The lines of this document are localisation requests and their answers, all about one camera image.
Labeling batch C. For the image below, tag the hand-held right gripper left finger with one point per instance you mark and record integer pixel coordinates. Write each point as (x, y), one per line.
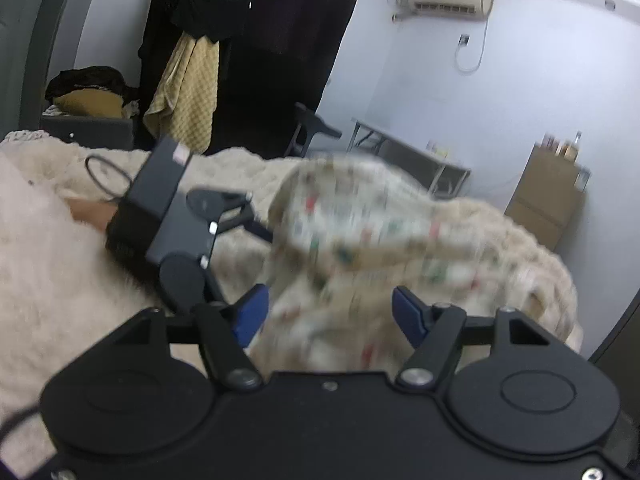
(250, 316)

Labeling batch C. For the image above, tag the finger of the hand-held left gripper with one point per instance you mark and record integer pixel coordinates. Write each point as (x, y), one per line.
(240, 210)
(212, 282)

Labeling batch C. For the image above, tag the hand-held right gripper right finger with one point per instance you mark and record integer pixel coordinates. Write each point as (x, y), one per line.
(407, 316)

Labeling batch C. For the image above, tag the dog print cream shirt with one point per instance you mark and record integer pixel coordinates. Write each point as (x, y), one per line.
(350, 220)

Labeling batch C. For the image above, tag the person's left forearm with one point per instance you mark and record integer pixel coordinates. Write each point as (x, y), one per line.
(87, 212)

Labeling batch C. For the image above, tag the grey storage box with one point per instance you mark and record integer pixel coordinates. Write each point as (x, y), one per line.
(85, 132)

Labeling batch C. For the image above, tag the black chair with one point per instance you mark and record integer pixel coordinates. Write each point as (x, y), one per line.
(310, 125)

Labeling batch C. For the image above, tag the yellow checked cloth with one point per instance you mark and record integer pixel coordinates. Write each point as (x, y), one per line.
(187, 95)

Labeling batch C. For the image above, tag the mustard cushion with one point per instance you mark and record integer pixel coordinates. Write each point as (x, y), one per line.
(90, 104)

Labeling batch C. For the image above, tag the fluffy cream blanket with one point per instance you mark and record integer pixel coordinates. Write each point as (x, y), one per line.
(50, 285)

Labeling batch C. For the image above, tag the black cloth pile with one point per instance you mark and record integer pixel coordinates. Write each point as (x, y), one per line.
(90, 80)

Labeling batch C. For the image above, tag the folding table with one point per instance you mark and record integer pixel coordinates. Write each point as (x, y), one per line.
(400, 147)

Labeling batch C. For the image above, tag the yellow item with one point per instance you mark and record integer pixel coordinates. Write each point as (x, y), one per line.
(442, 151)

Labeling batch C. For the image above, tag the brown mini fridge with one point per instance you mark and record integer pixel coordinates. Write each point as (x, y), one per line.
(545, 195)

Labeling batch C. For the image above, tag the dark curtain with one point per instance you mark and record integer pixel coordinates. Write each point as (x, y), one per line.
(300, 35)

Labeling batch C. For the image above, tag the black hanging garment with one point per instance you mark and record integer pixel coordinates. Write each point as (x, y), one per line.
(210, 15)

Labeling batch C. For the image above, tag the grey chair back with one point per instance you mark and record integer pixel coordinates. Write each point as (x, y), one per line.
(30, 35)

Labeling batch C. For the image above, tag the dark door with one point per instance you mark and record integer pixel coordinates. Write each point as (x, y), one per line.
(620, 340)

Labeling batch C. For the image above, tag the wall socket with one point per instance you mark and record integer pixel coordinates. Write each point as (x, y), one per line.
(465, 40)

